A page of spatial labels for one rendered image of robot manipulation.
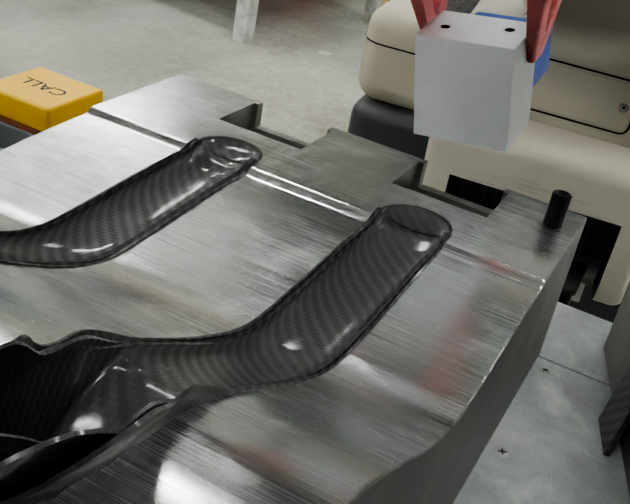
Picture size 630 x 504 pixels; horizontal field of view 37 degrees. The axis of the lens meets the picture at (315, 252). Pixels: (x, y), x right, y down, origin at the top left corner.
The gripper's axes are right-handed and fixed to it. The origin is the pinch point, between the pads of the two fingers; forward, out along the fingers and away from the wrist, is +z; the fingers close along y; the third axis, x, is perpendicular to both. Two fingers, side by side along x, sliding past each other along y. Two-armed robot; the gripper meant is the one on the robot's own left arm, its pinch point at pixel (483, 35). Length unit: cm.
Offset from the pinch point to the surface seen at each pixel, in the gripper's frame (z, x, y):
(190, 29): 109, 244, -200
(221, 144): 5.8, -6.1, -12.2
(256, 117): 7.2, 0.1, -13.8
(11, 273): 0.8, -25.4, -7.4
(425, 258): 7.1, -9.8, 1.2
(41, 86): 9.2, 1.9, -32.9
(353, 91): 119, 236, -125
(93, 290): 2.9, -22.8, -6.6
